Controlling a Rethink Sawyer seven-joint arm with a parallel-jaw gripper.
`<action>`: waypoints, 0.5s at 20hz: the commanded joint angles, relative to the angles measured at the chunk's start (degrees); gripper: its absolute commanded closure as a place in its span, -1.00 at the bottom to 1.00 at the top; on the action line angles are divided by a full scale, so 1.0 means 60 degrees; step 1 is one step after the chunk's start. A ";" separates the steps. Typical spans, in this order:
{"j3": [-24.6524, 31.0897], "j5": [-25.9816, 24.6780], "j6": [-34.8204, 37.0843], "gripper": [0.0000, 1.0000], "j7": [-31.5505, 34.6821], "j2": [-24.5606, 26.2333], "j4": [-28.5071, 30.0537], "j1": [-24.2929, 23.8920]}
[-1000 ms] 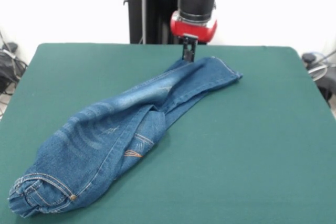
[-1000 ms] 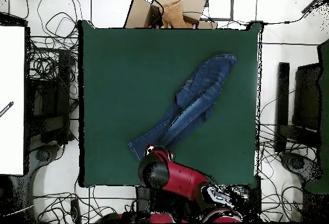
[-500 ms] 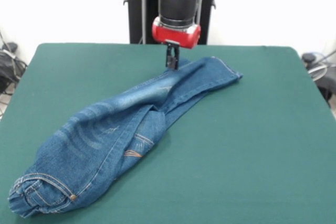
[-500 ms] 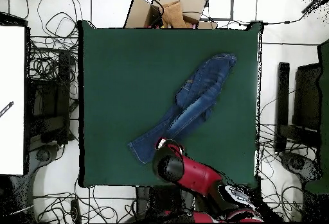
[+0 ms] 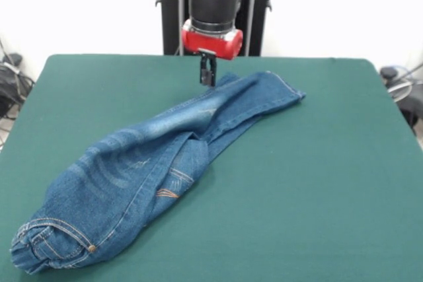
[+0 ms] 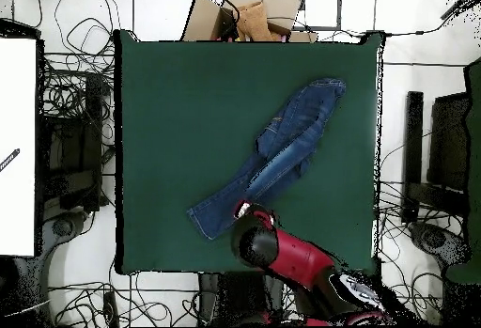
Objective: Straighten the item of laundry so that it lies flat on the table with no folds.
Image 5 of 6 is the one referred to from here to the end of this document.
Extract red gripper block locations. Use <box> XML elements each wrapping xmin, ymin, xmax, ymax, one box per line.
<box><xmin>180</xmin><ymin>19</ymin><xmax>244</xmax><ymax>87</ymax></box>

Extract blue denim jeans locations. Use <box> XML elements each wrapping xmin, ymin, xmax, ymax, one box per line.
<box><xmin>9</xmin><ymin>70</ymin><xmax>307</xmax><ymax>276</ymax></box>

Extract dark green table cloth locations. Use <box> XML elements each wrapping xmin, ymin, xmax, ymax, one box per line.
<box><xmin>0</xmin><ymin>53</ymin><xmax>423</xmax><ymax>282</ymax></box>

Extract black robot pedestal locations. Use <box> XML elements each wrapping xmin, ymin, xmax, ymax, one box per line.
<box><xmin>154</xmin><ymin>0</ymin><xmax>287</xmax><ymax>57</ymax></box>

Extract black cable tangle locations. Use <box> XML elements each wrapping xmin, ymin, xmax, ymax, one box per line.
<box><xmin>0</xmin><ymin>40</ymin><xmax>36</xmax><ymax>121</ymax></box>

